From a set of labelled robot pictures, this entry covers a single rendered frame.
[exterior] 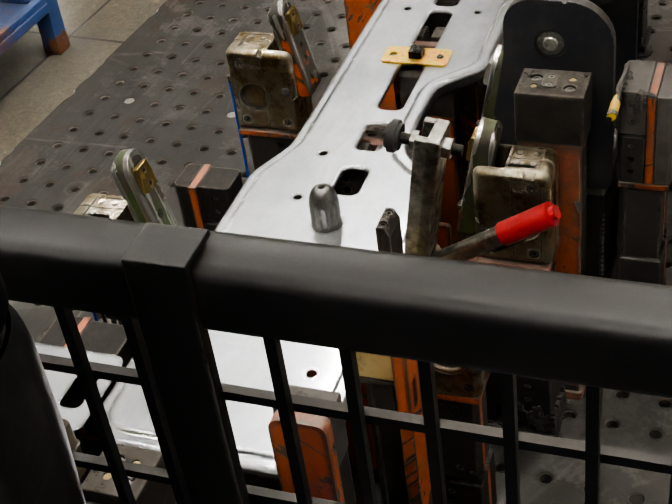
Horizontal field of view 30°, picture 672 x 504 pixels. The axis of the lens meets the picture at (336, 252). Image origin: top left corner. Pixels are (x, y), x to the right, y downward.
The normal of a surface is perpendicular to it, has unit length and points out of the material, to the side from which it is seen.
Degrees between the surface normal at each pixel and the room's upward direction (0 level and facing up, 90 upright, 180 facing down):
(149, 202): 78
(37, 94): 0
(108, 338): 0
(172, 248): 0
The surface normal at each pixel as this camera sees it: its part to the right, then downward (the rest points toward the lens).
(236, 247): -0.11, -0.78
